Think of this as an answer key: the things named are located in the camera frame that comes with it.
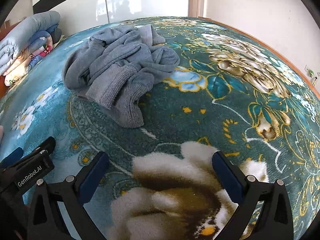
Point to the light blue folded quilt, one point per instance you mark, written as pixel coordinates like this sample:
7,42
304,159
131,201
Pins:
25,32

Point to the grey knitted sweater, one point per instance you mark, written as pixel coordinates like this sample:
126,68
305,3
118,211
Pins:
112,62

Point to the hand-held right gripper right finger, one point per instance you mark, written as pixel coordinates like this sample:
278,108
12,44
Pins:
227,177

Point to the teal floral plush blanket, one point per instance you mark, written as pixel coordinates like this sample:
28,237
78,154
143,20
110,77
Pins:
175,105

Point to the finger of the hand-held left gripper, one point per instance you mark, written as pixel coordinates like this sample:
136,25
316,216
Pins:
47,145
11,157

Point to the white wall socket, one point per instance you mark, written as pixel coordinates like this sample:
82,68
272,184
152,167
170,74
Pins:
310,72

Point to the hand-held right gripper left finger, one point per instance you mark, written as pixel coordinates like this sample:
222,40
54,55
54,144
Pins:
93,177

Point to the floral print folded quilt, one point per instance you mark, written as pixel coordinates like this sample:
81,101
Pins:
32,55

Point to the dark grey cloth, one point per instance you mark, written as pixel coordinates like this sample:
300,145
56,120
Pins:
57,33

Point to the white glossy wardrobe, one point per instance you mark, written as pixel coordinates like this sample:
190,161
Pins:
150,0

